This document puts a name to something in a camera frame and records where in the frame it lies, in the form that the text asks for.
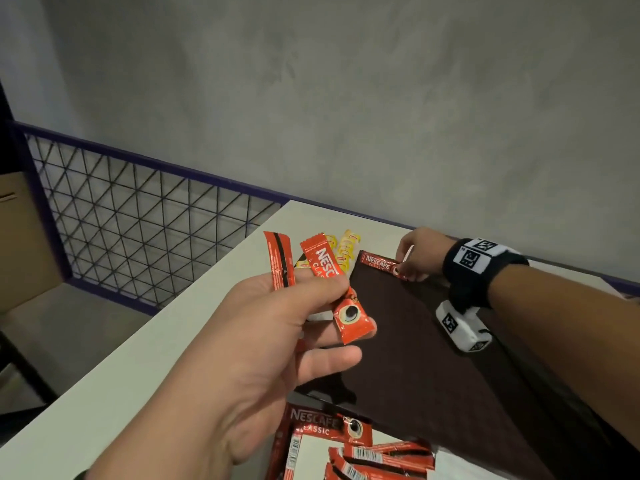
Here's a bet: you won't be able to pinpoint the person's right hand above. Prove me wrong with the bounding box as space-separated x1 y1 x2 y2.
395 227 457 283

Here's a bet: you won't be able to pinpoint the person's left hand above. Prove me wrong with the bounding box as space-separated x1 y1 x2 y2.
87 268 377 480

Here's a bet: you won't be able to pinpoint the red Nescafe coffee sachets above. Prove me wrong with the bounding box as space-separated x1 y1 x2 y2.
265 402 436 480

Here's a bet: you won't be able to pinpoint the brown plastic tray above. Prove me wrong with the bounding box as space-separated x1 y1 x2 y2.
295 249 640 480

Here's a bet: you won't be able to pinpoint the pile of white sugar packets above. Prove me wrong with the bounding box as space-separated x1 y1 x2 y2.
427 447 506 480

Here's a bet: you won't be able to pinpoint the person's right forearm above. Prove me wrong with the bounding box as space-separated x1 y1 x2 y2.
487 264 640 451

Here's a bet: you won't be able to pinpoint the black wristband white markers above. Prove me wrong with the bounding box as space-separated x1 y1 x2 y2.
442 238 530 313

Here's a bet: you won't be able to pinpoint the purple metal mesh railing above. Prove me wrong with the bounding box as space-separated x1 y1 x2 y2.
9 121 640 315

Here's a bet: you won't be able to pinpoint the black metal table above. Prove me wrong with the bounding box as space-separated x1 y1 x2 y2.
0 329 59 445

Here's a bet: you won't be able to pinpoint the dark cabinet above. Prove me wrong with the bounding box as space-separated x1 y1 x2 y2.
0 82 21 175

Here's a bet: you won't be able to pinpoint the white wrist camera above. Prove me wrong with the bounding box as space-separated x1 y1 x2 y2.
435 299 493 354

